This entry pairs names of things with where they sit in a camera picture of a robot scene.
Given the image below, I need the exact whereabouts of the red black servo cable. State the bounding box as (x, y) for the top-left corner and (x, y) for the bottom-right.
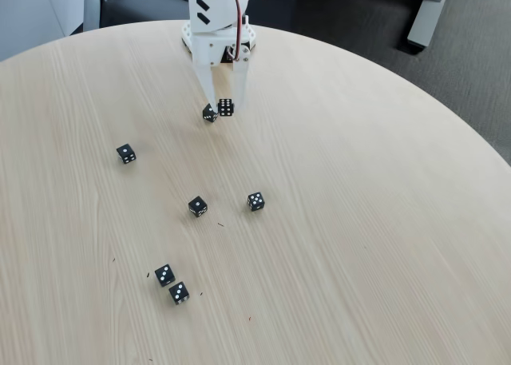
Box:
(207, 0), (245, 62)

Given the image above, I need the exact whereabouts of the black die showing one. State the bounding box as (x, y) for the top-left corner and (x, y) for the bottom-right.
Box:
(201, 102), (220, 125)
(188, 196), (208, 218)
(116, 143), (137, 165)

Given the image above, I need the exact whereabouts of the dark grey chair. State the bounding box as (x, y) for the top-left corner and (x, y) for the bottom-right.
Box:
(98, 0), (189, 29)

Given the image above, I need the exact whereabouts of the black die showing three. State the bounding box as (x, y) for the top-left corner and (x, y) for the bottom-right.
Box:
(154, 264), (176, 288)
(168, 280), (191, 307)

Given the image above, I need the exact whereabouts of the black die showing five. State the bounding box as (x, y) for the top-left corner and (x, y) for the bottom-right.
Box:
(247, 191), (266, 212)

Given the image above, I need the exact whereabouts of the grey desk leg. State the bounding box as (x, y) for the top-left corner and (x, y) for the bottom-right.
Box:
(406, 0), (453, 50)

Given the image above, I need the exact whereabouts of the black die showing six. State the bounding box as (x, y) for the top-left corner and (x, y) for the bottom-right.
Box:
(217, 97), (236, 118)

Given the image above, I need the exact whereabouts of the white cabinet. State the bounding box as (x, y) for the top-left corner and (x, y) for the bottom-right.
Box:
(0, 0), (87, 61)

